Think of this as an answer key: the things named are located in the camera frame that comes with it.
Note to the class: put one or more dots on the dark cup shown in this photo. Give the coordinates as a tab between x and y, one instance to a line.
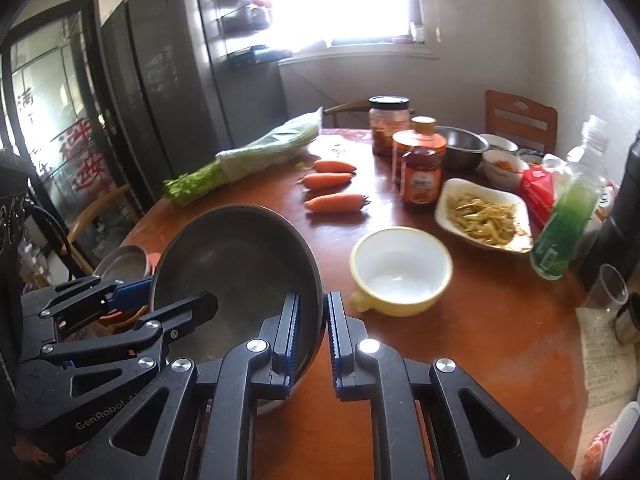
631	317

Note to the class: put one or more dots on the small patterned bowl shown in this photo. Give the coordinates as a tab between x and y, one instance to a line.
532	157

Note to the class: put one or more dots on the yellow bowl with white inside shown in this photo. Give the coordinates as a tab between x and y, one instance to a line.
400	270

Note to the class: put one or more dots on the small steel bowl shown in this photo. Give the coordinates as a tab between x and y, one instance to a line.
462	147

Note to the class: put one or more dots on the green drink bottle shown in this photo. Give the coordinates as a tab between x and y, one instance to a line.
562	230

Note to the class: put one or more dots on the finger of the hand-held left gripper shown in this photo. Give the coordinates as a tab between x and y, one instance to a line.
185	307
132	292

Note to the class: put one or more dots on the sauce bottle with tan cap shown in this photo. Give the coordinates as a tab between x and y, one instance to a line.
422	180

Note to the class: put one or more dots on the brown slatted wooden chair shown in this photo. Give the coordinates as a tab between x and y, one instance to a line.
520	120

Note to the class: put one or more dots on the glass jar with black lid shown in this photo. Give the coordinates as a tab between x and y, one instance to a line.
385	127

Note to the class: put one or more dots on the person's left hand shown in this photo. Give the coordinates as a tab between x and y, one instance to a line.
32	452

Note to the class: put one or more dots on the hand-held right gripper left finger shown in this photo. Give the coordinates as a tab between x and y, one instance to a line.
292	340

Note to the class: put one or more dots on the glass door with red lettering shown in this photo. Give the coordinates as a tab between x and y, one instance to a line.
55	135

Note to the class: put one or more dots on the white plastic tub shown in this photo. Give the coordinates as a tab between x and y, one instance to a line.
627	425

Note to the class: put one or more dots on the white bowl with orange food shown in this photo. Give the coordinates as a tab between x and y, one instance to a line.
502	166

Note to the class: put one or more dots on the pink bowl with ears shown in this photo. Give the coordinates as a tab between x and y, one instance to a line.
153	260

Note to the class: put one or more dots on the white paper sheet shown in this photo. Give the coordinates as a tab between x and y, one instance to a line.
605	360

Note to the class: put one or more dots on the round metal plate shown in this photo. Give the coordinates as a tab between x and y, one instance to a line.
122	262

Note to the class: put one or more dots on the orange carrot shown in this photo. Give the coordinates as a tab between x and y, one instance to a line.
325	180
332	202
334	166

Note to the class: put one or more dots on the sauce jar with orange lid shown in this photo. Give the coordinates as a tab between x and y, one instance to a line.
400	152

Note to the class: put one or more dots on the large steel bowl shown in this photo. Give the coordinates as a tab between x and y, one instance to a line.
225	265

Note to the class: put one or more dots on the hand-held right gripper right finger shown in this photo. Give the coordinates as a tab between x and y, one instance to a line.
334	345

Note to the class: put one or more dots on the plain white bowl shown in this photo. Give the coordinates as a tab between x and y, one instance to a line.
500	142

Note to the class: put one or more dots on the grey refrigerator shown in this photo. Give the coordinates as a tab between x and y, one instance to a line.
170	85

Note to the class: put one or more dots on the red packet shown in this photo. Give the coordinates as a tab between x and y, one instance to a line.
537	192

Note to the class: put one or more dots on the white dish of pickled vegetables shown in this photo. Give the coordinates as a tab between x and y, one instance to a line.
480	215

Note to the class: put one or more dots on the clear plastic cup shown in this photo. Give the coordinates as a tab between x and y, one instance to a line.
607	290

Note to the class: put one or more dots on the celery in plastic bag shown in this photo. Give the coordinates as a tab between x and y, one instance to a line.
260	152

